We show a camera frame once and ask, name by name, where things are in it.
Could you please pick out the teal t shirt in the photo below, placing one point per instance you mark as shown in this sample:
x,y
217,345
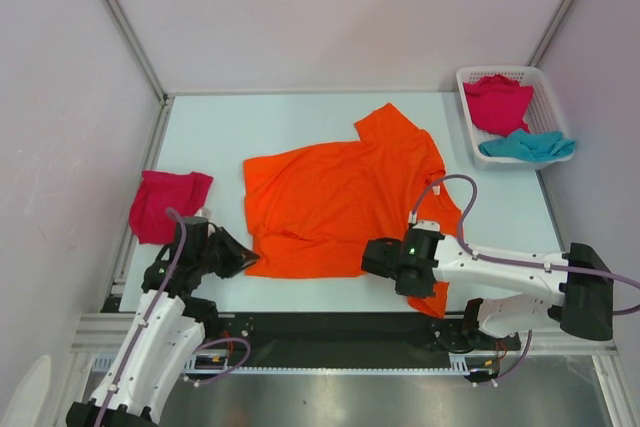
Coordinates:
x,y
527,147

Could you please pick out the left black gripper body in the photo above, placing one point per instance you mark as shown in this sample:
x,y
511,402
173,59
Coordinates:
x,y
202,257

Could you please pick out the folded crimson t shirt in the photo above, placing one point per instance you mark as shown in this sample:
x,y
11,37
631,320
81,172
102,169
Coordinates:
x,y
158,191

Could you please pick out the orange t shirt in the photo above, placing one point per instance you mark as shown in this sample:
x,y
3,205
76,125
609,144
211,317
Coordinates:
x,y
311,211

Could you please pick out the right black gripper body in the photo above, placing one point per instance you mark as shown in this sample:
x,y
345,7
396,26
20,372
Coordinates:
x,y
425,289

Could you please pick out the aluminium frame rail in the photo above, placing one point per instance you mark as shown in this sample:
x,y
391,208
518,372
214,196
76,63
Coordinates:
x,y
384,342

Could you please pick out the crimson t shirt in basket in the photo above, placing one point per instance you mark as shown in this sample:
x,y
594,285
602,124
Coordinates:
x,y
498,105

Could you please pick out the white plastic basket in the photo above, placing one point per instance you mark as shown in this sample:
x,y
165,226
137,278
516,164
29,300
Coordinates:
x,y
543,114

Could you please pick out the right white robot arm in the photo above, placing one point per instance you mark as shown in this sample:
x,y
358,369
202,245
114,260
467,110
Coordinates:
x,y
573,289

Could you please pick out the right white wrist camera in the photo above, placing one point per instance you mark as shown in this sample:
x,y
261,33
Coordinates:
x,y
427,225

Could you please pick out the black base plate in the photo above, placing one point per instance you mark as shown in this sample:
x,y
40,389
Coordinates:
x,y
357,340

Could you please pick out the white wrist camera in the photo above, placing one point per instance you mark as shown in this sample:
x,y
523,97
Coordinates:
x,y
204,212
427,225

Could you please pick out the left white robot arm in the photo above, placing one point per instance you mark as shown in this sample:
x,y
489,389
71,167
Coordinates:
x,y
170,325

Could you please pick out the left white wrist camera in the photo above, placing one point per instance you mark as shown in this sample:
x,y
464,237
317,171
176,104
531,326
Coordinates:
x,y
204,212

